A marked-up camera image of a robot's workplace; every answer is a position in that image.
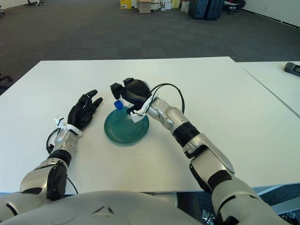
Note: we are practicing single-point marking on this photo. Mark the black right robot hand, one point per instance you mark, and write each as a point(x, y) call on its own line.
point(137, 92)

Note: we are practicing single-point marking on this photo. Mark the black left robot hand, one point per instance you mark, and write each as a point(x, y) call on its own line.
point(79, 114)

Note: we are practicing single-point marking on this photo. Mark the clear bottle with blue cap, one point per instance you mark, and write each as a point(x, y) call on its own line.
point(119, 105)

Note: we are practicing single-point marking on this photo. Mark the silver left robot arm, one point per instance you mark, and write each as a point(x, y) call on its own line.
point(35, 178)

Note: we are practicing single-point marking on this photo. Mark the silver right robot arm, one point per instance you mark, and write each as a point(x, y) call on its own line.
point(211, 152)

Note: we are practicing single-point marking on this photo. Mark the green round plate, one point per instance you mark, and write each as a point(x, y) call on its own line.
point(124, 133)

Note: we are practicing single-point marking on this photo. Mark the black office chair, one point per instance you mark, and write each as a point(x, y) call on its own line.
point(5, 78)

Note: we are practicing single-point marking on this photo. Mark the brown cardboard box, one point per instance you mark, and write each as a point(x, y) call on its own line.
point(144, 7)

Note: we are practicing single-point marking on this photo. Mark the yellow box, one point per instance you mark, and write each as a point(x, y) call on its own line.
point(125, 4)

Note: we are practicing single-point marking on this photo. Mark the stack of white boxes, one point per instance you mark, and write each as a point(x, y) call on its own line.
point(166, 4)

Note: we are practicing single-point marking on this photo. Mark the white plastic bag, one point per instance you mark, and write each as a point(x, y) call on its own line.
point(184, 7)

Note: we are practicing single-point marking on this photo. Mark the grey robot torso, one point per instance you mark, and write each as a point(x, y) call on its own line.
point(117, 211)

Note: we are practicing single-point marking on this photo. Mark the blue hard case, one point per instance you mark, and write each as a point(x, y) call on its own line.
point(200, 9)

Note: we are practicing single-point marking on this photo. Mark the dark navy hard case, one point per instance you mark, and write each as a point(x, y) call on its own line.
point(213, 9)

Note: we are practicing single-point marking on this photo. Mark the white desk base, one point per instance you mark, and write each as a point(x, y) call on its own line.
point(35, 2)

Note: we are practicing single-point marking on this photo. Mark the black handheld device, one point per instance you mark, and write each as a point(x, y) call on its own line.
point(293, 68)

